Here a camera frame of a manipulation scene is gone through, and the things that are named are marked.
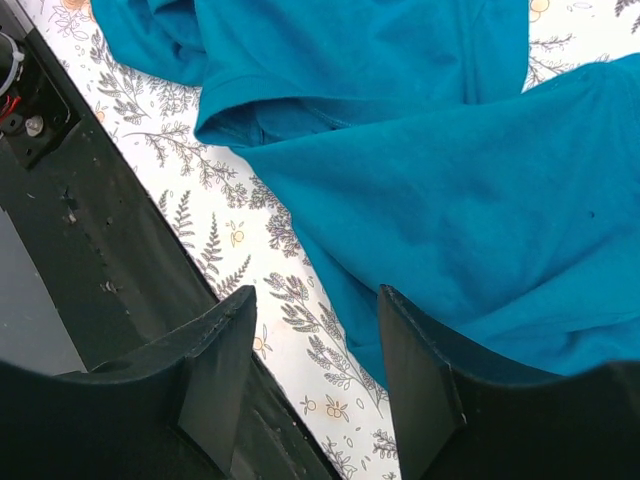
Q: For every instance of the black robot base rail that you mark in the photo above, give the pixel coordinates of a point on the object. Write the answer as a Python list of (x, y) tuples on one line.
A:
[(90, 269)]

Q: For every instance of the blue t-shirt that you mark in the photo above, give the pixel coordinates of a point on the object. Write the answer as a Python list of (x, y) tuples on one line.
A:
[(400, 137)]

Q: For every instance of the floral patterned table mat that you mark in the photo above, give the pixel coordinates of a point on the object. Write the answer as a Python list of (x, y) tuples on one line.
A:
[(237, 233)]

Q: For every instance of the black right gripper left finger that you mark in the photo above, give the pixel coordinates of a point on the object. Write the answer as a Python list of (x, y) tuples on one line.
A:
[(167, 410)]

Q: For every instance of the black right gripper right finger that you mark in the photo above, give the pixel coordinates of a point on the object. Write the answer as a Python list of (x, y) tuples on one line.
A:
[(461, 411)]

